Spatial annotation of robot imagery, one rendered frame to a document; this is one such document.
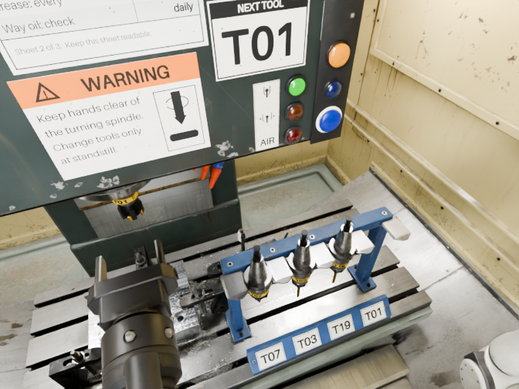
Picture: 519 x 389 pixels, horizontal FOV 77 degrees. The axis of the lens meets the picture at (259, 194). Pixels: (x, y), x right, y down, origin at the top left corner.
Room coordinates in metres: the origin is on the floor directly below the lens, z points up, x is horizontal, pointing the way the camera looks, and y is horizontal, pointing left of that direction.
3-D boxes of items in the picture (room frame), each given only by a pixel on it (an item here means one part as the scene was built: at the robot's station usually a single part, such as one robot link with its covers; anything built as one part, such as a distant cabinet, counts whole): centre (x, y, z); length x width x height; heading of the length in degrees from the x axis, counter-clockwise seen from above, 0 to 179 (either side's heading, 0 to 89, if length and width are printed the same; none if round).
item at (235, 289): (0.39, 0.06, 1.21); 0.07 x 0.05 x 0.01; 20
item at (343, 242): (0.48, -0.20, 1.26); 0.04 x 0.04 x 0.07
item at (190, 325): (0.46, 0.36, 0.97); 0.29 x 0.23 x 0.05; 110
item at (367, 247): (0.50, -0.25, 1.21); 0.07 x 0.05 x 0.01; 20
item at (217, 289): (0.48, 0.18, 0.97); 0.13 x 0.03 x 0.15; 110
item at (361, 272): (0.59, -0.33, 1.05); 0.10 x 0.05 x 0.30; 20
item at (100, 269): (0.27, 0.24, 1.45); 0.06 x 0.02 x 0.03; 19
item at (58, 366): (0.31, 0.48, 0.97); 0.13 x 0.03 x 0.15; 110
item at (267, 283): (0.40, 0.01, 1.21); 0.06 x 0.06 x 0.03
